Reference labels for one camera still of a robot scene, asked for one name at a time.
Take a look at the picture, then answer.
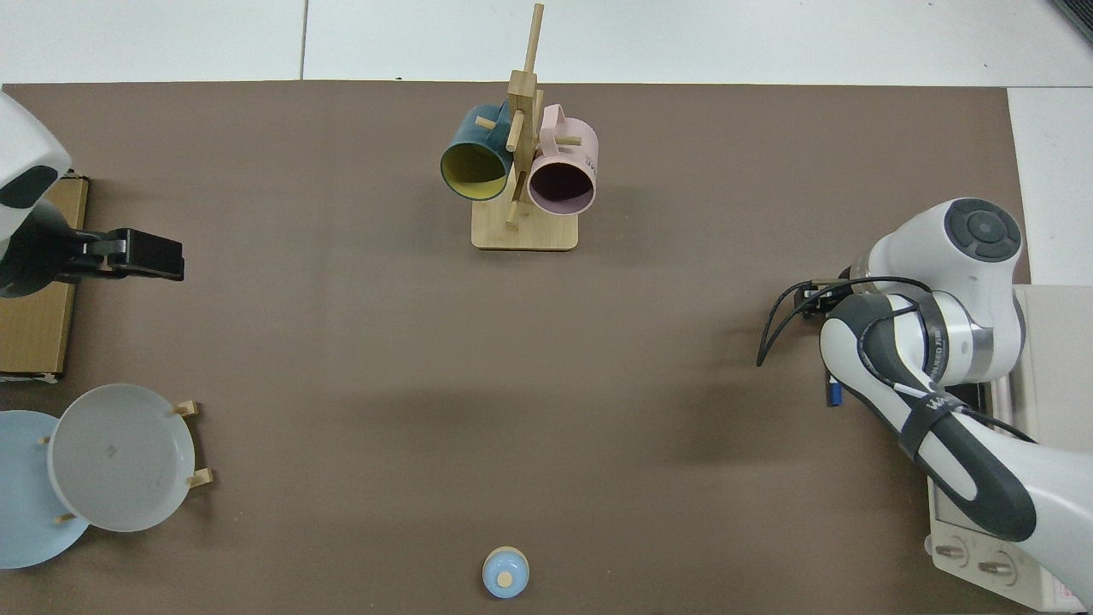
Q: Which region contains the brown table cloth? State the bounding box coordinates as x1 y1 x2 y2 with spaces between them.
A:
0 81 1032 615

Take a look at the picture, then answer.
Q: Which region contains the wooden plate rack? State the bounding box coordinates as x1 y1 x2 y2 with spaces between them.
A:
38 400 214 524

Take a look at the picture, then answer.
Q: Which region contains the grey plate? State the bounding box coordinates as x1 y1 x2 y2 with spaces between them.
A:
47 384 196 533

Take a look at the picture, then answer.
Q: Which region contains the small blue round thing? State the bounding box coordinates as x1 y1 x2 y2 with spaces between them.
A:
482 547 530 599

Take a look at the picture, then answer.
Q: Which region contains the wooden cup stand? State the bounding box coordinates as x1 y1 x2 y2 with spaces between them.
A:
471 3 580 252

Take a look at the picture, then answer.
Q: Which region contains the dark blue mug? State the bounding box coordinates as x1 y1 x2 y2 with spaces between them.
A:
440 102 515 202

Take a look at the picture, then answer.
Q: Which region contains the wire basket with wooden floor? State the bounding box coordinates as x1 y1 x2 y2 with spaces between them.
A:
0 175 91 383

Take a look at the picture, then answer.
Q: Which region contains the pink mug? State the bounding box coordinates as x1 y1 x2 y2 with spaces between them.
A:
527 104 599 216

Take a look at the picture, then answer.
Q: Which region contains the dark flat device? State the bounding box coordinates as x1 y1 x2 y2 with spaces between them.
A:
1050 0 1093 45

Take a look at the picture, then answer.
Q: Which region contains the pale toaster oven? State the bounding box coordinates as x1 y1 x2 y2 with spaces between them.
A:
926 284 1093 612

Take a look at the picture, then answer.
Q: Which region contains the light blue plate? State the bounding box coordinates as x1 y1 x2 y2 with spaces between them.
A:
0 410 91 570

